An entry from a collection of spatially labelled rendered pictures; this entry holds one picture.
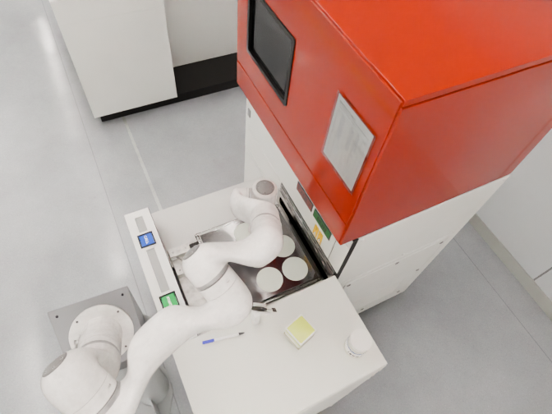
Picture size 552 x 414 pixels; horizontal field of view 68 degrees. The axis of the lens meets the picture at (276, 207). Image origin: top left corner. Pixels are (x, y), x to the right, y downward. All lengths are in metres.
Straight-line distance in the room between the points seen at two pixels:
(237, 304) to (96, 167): 2.24
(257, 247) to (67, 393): 0.52
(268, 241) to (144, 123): 2.41
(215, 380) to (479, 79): 1.10
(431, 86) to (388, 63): 0.10
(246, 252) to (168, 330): 0.26
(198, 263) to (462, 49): 0.77
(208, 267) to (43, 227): 2.05
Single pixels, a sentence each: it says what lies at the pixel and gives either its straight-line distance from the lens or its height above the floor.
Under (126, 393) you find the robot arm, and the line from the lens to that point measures 1.10.
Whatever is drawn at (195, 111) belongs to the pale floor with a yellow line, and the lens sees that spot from 3.39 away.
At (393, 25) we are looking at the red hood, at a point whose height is 1.82.
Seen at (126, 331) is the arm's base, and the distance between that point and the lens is 1.46.
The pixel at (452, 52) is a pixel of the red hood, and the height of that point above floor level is 1.82.
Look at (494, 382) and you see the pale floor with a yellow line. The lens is 2.78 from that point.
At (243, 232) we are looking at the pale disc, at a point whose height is 0.90.
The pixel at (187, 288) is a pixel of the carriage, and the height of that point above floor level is 0.88.
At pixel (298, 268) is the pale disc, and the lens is 1.61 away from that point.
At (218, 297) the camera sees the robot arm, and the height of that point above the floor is 1.37.
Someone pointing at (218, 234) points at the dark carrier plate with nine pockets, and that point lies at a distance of 1.66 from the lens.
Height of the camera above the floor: 2.35
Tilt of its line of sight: 56 degrees down
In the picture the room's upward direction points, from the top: 9 degrees clockwise
